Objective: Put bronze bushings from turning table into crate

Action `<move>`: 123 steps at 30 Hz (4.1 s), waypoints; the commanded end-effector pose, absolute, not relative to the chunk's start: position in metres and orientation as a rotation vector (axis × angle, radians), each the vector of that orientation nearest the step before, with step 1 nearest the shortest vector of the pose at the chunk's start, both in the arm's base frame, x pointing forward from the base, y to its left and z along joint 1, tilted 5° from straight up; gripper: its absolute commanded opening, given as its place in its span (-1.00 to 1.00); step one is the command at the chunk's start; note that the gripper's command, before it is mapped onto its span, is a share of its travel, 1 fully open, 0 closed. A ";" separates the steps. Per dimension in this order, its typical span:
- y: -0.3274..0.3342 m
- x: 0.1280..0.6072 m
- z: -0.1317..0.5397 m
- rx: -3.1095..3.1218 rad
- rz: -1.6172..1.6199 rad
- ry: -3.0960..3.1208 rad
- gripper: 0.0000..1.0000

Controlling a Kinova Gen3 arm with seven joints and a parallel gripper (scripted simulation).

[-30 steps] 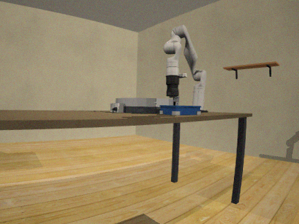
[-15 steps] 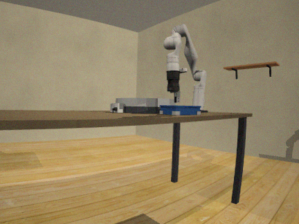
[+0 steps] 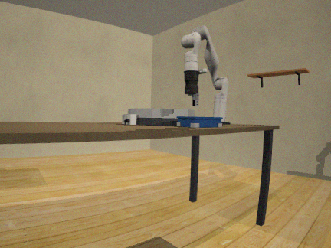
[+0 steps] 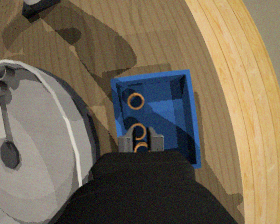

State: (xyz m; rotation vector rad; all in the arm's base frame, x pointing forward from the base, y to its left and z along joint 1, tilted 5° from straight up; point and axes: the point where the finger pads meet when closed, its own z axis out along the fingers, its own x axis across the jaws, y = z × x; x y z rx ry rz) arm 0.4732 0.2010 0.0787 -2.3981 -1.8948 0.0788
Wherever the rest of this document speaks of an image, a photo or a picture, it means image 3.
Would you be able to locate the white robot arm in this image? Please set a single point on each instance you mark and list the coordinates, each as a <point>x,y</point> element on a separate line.
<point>193,41</point>

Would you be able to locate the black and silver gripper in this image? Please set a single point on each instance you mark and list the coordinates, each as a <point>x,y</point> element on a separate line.
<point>191,86</point>

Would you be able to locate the blue crate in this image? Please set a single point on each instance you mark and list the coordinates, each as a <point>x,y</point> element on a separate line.
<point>197,122</point>

